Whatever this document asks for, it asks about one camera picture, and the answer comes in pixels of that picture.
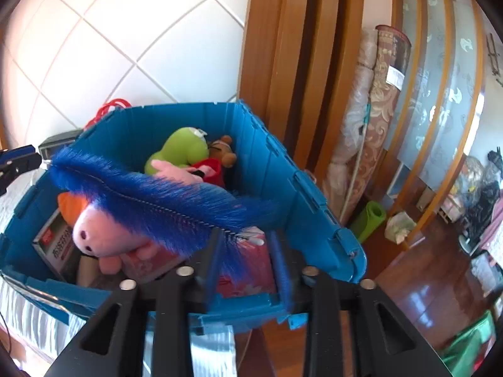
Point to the white padded headboard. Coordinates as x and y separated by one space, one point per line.
118 39

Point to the brown teddy bear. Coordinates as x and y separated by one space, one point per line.
226 151

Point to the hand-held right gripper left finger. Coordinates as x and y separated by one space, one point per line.
212 259

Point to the patterned rolled carpet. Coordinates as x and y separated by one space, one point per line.
387 106

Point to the blue plastic crate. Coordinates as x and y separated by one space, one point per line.
306 212

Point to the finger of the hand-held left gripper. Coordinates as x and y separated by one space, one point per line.
6 182
21 159

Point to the green bag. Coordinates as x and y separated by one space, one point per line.
471 345

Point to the wooden glass partition screen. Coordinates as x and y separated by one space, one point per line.
440 86

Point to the red toy suitcase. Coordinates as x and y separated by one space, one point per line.
110 108

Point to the pig plush with orange dress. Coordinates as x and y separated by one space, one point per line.
102 231

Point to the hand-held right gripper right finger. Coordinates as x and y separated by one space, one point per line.
281 267

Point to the large pink tissue pack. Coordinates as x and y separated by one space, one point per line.
251 267

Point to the pale rolled carpet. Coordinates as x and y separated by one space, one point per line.
349 125

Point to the black gift box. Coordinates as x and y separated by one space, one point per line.
59 143

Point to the red plush toy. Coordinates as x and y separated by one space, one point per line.
210 171

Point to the green plush toy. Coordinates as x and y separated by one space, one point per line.
177 149

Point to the pile of household clutter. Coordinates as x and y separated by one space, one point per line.
479 212

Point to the green rolled yoga mat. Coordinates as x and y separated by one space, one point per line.
367 220

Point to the crumpled white bag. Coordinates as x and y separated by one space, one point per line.
399 226

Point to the blue fluffy brush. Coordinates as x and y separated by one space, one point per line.
157 200

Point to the wooden headboard frame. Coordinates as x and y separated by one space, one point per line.
298 47

